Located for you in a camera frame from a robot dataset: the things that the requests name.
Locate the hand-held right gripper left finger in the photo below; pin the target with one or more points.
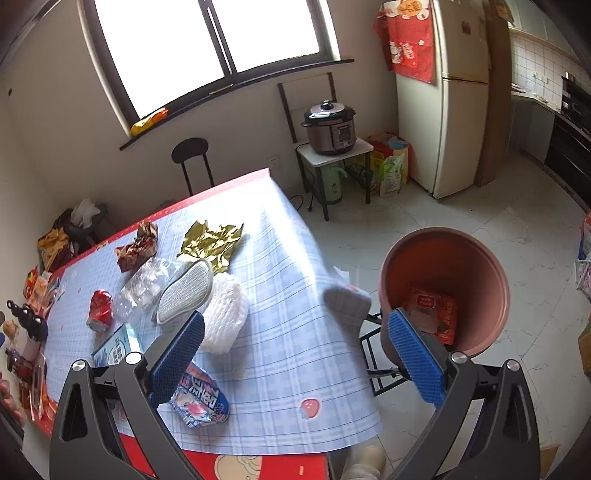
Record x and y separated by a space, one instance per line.
178 360

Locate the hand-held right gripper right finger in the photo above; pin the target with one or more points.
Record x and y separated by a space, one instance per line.
415 355

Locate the white bubble wrap sheet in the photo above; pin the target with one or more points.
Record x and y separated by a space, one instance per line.
226 314

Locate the clear plastic bottle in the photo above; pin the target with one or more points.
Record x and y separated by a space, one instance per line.
138 288

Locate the brown plastic bin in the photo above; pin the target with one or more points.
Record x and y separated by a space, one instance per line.
438 263

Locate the blue and red snack packet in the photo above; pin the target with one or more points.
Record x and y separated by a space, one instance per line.
201 399

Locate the blue carton box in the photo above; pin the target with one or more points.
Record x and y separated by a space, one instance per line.
113 350

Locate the grey cushioned black chair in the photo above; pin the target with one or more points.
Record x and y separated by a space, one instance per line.
346 300

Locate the red soda can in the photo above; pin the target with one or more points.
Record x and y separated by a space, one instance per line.
99 309

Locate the blue plaid tablecloth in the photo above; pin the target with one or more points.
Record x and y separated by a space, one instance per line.
286 323

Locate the beige fuzzy slipper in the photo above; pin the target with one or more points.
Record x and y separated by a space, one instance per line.
364 461

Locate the red-brown snack wrapper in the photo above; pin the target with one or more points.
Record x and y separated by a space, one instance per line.
136 249

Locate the gold foil wrapper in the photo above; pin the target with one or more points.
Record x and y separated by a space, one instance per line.
210 242

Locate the black bottle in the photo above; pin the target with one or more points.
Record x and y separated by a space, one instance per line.
32 323

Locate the orange snack packets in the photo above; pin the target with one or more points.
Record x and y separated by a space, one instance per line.
37 286

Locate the cardboard box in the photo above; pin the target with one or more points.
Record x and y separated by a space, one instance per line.
584 341

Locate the yellow crumpled snack packet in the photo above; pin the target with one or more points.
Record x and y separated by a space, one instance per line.
53 244

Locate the white plastic bag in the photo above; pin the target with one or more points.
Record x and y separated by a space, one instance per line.
85 210

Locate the green and white bag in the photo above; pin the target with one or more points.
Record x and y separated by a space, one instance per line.
392 170

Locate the green electric kettle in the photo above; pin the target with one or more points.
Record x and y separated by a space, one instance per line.
330 184

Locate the small white side table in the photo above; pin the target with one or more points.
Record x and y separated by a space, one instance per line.
334 154

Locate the yellow snack bag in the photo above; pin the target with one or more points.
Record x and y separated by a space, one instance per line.
147 121

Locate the cream refrigerator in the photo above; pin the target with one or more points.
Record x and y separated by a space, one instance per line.
443 115

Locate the electric pressure cooker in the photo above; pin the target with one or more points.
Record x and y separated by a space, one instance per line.
330 127

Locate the black kitchen oven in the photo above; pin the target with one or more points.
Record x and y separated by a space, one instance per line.
565 134

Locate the black window sill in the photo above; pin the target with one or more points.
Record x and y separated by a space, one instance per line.
240 90

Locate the red printed hanging cloth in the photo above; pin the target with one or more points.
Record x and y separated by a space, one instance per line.
408 37

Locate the window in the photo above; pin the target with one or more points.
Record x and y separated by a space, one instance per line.
184 37

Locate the black folding chair frame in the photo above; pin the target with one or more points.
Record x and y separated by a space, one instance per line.
282 106

